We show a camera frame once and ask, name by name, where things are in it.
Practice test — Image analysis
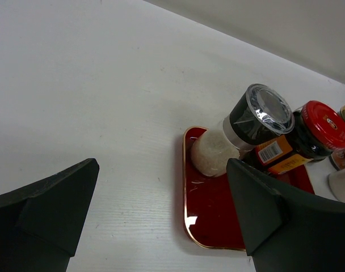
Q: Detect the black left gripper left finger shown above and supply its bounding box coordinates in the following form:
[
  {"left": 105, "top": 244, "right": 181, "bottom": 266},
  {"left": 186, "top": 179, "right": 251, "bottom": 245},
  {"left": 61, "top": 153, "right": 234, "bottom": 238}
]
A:
[{"left": 0, "top": 158, "right": 99, "bottom": 271}]

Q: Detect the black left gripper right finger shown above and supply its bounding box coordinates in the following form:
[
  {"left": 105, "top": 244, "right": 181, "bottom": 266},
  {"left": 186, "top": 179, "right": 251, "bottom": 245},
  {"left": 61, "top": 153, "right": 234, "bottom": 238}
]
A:
[{"left": 226, "top": 159, "right": 345, "bottom": 271}]

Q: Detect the short red-lid chili jar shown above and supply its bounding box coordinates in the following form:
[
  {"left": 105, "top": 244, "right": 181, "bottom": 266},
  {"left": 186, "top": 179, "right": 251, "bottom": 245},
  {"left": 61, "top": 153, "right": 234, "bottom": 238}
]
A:
[{"left": 242, "top": 100, "right": 345, "bottom": 175}]

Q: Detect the glass salt grinder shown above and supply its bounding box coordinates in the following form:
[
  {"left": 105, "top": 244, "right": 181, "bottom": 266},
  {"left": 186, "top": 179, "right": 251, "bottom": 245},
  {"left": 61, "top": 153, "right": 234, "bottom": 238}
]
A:
[{"left": 190, "top": 83, "right": 294, "bottom": 177}]

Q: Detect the white-lid jar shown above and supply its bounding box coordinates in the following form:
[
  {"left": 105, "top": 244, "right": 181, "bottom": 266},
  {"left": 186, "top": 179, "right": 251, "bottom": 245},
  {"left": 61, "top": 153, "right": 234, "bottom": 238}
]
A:
[{"left": 328, "top": 149, "right": 345, "bottom": 203}]

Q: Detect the red lacquer tray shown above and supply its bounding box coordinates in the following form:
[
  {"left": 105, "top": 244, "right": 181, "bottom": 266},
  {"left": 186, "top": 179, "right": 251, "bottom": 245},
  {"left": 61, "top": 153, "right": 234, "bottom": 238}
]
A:
[{"left": 182, "top": 126, "right": 316, "bottom": 252}]

